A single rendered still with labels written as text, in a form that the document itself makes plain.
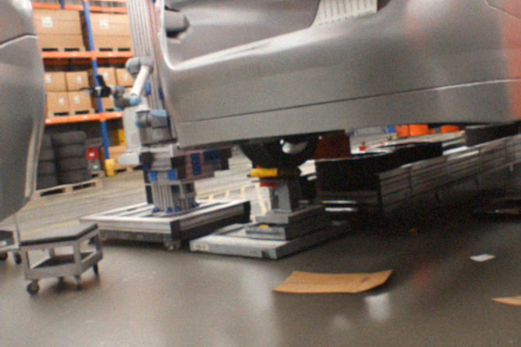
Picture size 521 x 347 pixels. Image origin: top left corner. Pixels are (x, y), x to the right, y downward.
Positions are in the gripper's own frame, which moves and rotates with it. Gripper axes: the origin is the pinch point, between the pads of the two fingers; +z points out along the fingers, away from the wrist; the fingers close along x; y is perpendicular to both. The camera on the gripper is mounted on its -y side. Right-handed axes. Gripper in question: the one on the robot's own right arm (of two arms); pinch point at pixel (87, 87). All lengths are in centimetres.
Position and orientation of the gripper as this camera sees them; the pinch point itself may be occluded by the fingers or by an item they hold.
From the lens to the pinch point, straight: 427.7
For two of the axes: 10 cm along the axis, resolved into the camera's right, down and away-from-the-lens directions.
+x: -8.8, -0.5, 4.7
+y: 0.1, 9.9, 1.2
